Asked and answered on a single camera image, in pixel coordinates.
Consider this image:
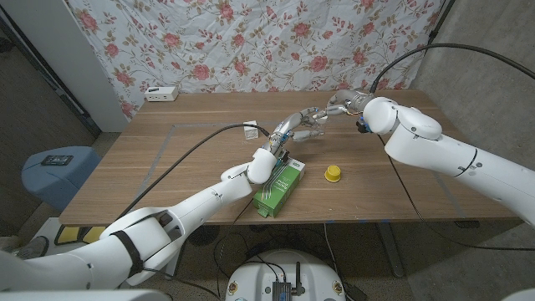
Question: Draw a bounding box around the grey sneaker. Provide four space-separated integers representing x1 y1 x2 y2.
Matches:
10 236 50 261

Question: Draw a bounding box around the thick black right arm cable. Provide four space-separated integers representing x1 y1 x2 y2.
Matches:
369 43 535 94

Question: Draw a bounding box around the white power strip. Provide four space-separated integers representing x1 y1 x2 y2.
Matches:
144 85 180 103

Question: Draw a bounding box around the blue-grey round stool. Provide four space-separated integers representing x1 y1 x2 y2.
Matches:
21 145 101 212

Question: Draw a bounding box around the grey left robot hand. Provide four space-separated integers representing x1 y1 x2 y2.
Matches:
265 106 326 164

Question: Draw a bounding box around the white metal table leg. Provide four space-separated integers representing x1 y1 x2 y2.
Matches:
375 221 405 279
164 242 187 281

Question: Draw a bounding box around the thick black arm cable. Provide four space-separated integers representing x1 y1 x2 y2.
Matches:
369 43 535 94
119 121 271 218

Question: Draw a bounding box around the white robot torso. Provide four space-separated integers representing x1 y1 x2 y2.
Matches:
0 289 173 301

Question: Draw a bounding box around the green medicine box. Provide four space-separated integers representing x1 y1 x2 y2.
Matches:
252 157 306 219

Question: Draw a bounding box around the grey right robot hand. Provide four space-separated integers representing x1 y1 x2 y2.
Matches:
312 89 374 121

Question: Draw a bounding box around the yellow black floor pedal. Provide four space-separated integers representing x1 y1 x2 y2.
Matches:
53 224 105 247

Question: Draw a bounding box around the floral backdrop cloth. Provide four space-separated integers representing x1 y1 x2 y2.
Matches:
66 0 445 120

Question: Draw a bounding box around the black backdrop stand pole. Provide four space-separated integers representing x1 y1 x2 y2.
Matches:
425 0 457 54

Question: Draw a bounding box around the thin black left wrist cable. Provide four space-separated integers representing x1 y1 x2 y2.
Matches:
232 196 256 225

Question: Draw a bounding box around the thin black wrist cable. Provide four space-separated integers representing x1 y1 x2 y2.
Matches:
232 196 256 225
375 131 535 253

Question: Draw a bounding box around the clear medicine bottle white cap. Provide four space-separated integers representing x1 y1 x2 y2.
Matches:
311 112 329 137

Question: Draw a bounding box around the yellow lid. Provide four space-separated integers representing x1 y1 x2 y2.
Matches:
324 165 342 183

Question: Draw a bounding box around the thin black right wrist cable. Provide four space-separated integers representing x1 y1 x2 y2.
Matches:
375 131 535 253

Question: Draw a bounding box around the small white cube box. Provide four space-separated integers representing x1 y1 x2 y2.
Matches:
243 120 260 140

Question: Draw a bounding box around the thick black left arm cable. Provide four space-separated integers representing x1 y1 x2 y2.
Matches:
119 121 271 218

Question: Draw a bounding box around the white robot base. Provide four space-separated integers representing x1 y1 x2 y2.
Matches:
225 248 347 301

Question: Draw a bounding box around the black phone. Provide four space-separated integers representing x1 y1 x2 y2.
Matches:
40 154 74 166

